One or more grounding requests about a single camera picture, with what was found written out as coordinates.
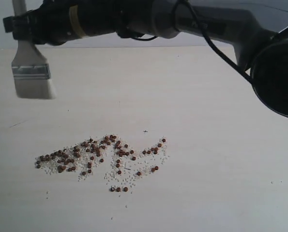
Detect black camera cable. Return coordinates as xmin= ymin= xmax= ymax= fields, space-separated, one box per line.
xmin=124 ymin=0 xmax=256 ymax=85

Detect white wooden brush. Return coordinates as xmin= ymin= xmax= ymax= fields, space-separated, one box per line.
xmin=11 ymin=0 xmax=56 ymax=100

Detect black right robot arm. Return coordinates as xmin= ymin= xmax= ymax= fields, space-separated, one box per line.
xmin=3 ymin=0 xmax=288 ymax=118

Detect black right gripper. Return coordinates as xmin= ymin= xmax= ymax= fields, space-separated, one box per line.
xmin=2 ymin=0 xmax=74 ymax=46

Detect brown and white grains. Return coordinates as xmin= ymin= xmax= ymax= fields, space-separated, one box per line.
xmin=34 ymin=134 xmax=169 ymax=193

